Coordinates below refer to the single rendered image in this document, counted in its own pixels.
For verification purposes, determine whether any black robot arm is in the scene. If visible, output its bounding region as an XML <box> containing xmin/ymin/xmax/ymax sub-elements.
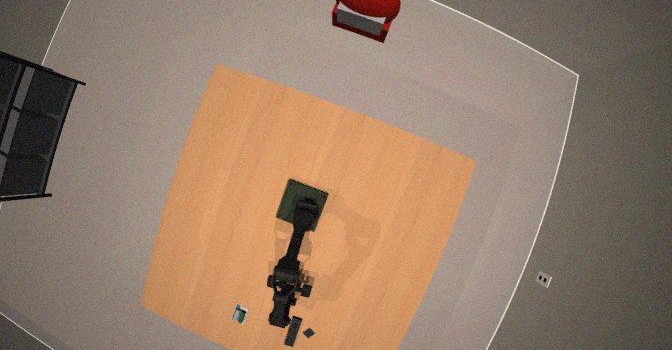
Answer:
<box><xmin>268</xmin><ymin>197</ymin><xmax>318</xmax><ymax>328</ymax></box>

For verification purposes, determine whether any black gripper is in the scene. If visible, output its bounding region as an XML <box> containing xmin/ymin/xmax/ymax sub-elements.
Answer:
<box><xmin>267</xmin><ymin>275</ymin><xmax>312</xmax><ymax>300</ymax></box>

